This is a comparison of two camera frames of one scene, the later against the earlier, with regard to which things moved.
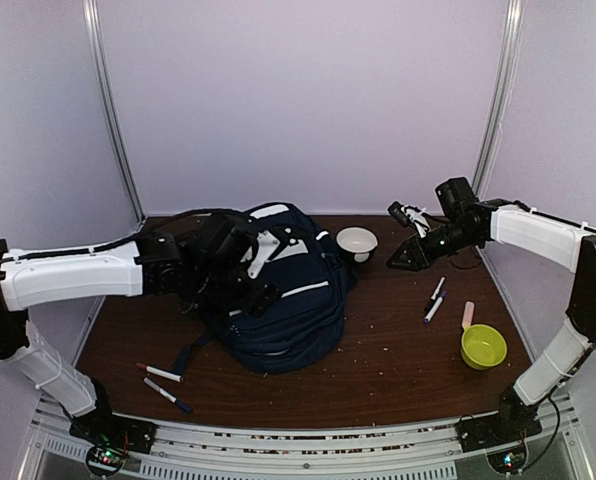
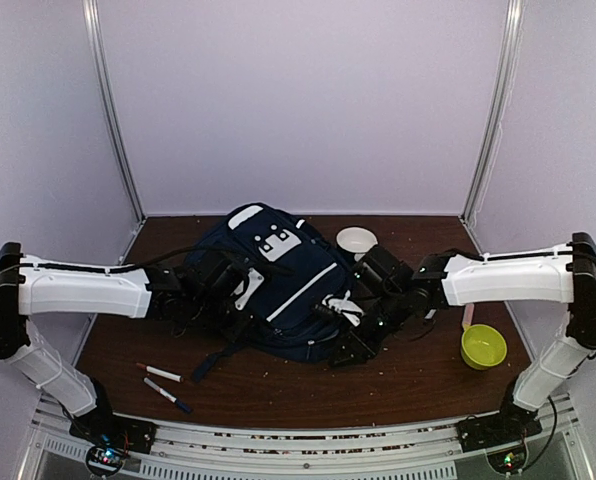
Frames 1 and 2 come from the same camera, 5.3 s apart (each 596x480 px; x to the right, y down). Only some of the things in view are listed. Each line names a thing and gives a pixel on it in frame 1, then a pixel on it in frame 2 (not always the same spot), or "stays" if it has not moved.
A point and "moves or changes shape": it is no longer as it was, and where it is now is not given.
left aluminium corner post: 95,36 stays
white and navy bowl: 357,240 stays
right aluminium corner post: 501,98 stays
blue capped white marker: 168,395 stays
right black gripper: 419,256 → 362,348
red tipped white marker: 163,374 stays
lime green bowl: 482,346 stays
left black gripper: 262,296 → 237,331
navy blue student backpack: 306,329 moves or changes shape
